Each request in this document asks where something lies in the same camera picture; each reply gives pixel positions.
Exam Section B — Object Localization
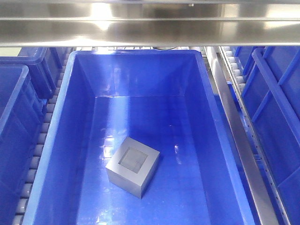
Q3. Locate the gray square hollow base block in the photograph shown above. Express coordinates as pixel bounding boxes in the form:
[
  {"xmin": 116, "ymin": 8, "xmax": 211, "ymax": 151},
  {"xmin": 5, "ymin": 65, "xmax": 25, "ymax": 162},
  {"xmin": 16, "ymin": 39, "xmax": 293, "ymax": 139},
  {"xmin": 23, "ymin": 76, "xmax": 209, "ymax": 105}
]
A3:
[{"xmin": 105, "ymin": 137, "xmax": 160, "ymax": 199}]

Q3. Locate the large blue target bin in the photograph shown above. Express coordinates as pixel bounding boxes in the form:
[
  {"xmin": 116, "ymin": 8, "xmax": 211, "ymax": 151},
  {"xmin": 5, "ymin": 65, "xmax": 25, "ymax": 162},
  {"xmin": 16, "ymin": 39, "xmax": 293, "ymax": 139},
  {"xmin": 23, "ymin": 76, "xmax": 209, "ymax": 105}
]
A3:
[{"xmin": 23, "ymin": 50, "xmax": 255, "ymax": 225}]

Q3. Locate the blue bin left rear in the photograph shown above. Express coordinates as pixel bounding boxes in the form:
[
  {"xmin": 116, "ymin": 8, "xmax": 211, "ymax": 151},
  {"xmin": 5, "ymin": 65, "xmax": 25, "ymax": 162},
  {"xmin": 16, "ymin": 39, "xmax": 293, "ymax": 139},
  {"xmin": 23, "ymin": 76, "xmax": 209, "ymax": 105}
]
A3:
[{"xmin": 0, "ymin": 47, "xmax": 73, "ymax": 99}]

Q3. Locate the blue bin right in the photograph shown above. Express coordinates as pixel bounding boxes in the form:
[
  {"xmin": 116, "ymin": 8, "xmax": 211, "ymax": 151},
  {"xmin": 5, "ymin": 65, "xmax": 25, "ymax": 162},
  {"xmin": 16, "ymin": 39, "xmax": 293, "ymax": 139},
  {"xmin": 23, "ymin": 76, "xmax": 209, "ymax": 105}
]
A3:
[{"xmin": 234, "ymin": 46, "xmax": 300, "ymax": 225}]

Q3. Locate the blue bin left near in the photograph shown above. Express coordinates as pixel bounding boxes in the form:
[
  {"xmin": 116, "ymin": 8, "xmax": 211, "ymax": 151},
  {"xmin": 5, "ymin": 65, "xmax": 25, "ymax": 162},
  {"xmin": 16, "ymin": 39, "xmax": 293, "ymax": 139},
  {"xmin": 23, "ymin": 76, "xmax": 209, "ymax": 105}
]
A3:
[{"xmin": 0, "ymin": 64, "xmax": 45, "ymax": 225}]

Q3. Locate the steel shelf rack right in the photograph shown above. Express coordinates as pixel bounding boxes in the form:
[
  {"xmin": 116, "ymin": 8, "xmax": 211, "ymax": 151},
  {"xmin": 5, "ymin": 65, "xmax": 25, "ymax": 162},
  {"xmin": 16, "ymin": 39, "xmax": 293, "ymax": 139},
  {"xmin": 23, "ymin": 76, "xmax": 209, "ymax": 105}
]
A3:
[{"xmin": 0, "ymin": 0, "xmax": 300, "ymax": 47}]

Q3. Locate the white roller conveyor track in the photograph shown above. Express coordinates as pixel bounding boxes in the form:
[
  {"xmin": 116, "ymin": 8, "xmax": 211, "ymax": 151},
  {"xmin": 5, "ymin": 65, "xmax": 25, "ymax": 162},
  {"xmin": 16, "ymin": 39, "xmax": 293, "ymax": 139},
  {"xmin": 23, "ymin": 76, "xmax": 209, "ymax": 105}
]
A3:
[{"xmin": 13, "ymin": 48, "xmax": 74, "ymax": 225}]

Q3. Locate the dark steel divider rail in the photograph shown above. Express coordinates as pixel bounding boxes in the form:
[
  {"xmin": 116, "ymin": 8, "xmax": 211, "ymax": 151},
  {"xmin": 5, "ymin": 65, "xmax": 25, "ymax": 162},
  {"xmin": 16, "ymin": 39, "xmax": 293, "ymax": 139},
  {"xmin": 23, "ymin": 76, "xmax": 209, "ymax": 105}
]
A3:
[{"xmin": 204, "ymin": 46, "xmax": 290, "ymax": 225}]

